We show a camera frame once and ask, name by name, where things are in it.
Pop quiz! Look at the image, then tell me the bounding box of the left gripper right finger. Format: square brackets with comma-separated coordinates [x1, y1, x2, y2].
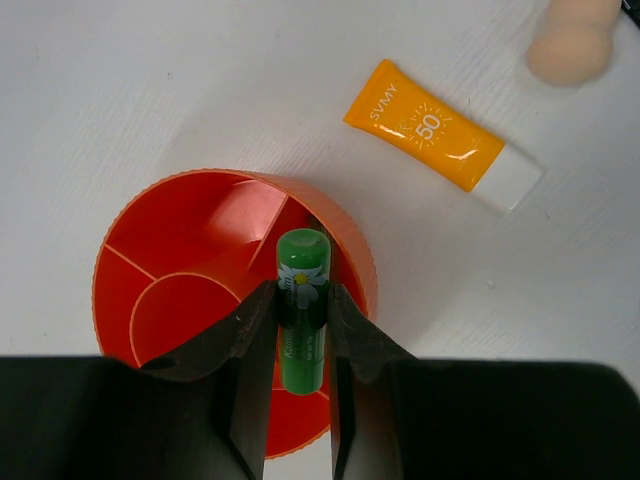
[327, 284, 413, 479]

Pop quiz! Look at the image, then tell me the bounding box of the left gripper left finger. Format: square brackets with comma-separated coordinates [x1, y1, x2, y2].
[137, 281, 277, 479]

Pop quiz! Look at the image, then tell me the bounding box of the green lip balm stick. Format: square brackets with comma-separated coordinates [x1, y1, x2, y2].
[276, 228, 331, 396]

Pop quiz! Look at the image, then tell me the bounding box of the beige makeup sponge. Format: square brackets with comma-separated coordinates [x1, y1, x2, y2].
[526, 0, 621, 88]

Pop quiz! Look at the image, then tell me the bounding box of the orange round organizer container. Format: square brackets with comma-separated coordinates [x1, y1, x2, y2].
[91, 168, 379, 460]

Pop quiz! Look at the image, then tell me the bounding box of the orange sunscreen tube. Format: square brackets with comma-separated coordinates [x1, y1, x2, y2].
[344, 59, 542, 212]

